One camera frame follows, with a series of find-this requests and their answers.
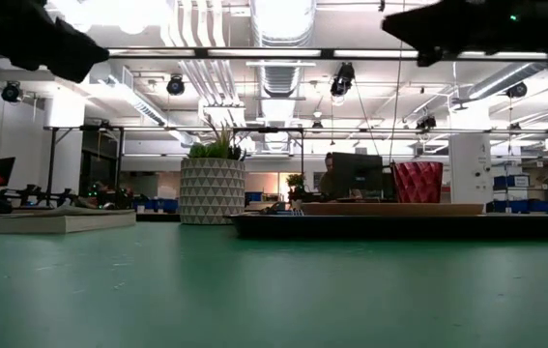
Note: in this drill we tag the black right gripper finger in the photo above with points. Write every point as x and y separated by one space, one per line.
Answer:
428 26

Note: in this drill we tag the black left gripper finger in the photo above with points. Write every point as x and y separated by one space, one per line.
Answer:
80 55

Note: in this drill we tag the red faceted cup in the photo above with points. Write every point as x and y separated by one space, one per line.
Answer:
417 182

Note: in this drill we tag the tan wooden bowl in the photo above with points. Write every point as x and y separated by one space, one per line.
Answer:
389 209

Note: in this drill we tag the black tray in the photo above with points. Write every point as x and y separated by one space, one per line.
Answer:
399 228

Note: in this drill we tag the small black monitor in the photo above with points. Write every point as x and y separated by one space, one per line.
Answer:
0 170

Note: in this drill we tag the white column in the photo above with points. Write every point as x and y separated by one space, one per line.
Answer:
470 174

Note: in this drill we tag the blue storage bin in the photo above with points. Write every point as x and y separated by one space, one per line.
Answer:
162 205
520 207
510 182

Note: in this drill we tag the black computer monitor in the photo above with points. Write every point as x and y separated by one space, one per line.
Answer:
356 171

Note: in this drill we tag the green plant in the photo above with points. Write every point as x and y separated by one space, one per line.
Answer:
218 147

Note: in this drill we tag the tan flat board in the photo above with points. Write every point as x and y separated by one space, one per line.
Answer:
51 223

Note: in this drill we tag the person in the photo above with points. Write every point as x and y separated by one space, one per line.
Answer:
326 181

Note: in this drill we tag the white triangle-patterned planter pot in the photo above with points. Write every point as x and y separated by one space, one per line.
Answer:
211 191

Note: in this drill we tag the small potted plant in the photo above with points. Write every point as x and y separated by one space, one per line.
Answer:
296 181

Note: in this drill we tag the black ceiling camera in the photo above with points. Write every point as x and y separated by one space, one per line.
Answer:
11 92
426 123
342 79
175 86
516 90

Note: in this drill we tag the black metal frame stand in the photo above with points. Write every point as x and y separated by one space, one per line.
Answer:
51 159

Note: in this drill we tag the black overhead frame bar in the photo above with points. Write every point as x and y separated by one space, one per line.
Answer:
201 52

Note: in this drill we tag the silver ventilation duct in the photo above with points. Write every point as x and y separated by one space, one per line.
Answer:
280 43

